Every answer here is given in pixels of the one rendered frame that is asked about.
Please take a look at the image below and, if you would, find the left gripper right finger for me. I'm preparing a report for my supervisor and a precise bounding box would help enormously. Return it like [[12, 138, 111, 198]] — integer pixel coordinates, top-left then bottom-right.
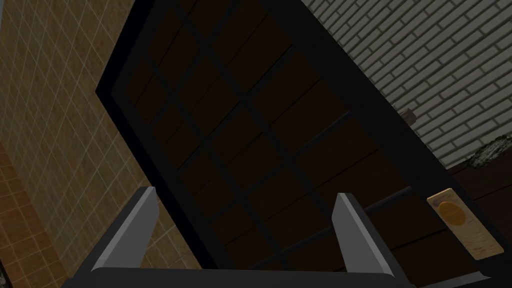
[[331, 192, 411, 281]]

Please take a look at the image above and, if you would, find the dark brown panelled door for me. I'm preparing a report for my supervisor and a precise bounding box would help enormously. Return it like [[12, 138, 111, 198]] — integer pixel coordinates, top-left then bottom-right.
[[110, 0, 479, 288]]

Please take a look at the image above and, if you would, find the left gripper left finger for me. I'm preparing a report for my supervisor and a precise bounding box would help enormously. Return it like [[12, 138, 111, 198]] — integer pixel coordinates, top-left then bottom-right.
[[73, 185, 161, 278]]

